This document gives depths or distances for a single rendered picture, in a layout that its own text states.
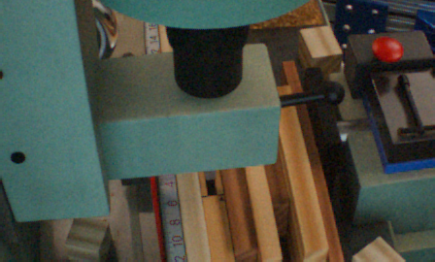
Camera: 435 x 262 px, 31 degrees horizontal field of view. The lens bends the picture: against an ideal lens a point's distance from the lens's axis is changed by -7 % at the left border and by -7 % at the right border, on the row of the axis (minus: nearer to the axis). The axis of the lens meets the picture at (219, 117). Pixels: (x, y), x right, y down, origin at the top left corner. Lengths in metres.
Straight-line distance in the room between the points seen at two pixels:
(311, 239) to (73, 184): 0.20
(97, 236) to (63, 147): 0.27
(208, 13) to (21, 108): 0.15
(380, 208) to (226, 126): 0.19
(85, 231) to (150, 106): 0.26
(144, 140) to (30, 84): 0.13
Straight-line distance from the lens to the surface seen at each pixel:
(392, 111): 0.72
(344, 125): 0.75
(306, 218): 0.67
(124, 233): 0.87
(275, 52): 0.90
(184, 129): 0.62
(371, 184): 0.71
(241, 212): 0.70
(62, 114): 0.55
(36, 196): 0.62
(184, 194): 0.71
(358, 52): 0.75
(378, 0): 1.33
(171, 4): 0.47
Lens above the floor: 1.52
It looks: 48 degrees down
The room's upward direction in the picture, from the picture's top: straight up
